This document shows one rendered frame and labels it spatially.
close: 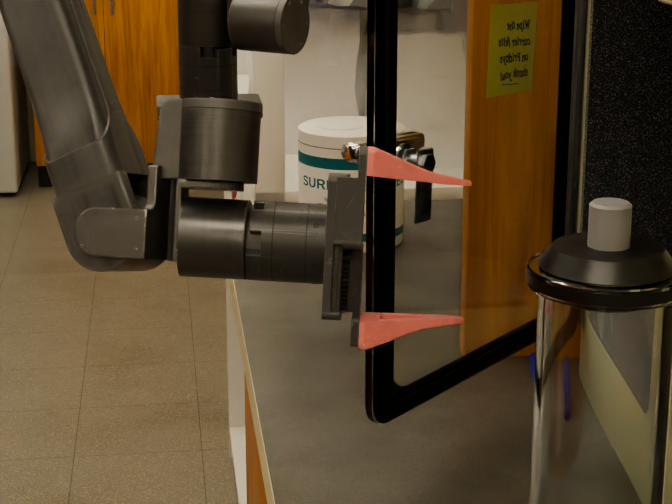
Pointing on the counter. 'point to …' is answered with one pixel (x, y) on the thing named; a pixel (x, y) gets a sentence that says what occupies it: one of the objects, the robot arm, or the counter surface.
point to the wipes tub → (327, 155)
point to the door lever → (352, 151)
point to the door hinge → (576, 116)
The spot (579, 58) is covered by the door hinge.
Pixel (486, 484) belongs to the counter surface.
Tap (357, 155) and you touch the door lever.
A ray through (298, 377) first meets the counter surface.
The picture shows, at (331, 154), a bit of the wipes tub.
